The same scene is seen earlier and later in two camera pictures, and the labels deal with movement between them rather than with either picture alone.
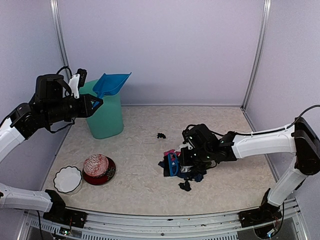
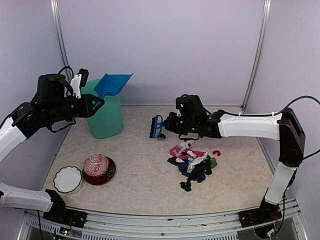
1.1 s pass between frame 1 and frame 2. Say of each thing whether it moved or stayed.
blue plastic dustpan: stayed
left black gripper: stayed
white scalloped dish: stayed
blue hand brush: moved
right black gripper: moved
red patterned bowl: stayed
